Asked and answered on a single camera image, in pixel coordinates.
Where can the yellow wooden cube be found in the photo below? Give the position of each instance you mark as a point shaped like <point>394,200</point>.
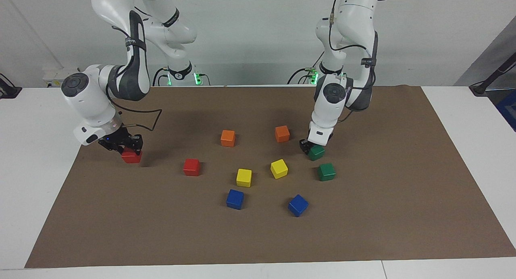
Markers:
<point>244,178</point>
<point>279,169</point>

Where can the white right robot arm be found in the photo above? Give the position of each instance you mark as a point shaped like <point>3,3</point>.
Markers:
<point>88,97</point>

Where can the black clamp foot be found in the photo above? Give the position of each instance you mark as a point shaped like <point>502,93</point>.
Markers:
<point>8,91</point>

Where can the green wooden cube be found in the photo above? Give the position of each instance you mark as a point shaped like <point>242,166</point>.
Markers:
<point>317,153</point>
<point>326,172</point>

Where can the red wooden cube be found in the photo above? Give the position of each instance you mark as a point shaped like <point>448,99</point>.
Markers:
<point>192,167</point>
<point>131,158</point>

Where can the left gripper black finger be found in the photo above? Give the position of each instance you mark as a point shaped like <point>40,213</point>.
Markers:
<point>303,146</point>

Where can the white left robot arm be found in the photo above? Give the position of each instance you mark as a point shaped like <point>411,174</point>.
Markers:
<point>354,13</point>

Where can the orange wooden cube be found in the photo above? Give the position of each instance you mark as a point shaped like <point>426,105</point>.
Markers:
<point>282,134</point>
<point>227,138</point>

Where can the white power strip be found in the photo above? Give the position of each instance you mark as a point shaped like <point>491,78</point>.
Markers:
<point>54,75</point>

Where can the blue box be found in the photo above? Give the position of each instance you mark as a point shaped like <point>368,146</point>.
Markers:
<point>508,109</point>

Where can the black stand pole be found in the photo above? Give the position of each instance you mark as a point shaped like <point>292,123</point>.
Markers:
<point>494,75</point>

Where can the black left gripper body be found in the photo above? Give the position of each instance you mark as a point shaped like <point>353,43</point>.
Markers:
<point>310,143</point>

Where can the brown table mat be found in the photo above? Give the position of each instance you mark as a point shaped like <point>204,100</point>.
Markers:
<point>258,238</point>

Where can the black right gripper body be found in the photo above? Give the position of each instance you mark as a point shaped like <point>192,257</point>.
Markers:
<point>119,140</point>

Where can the blue wooden cube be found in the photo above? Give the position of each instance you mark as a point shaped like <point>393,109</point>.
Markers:
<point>298,205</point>
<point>235,199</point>

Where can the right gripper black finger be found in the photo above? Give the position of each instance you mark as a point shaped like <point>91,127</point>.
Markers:
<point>138,143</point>
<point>117,150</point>

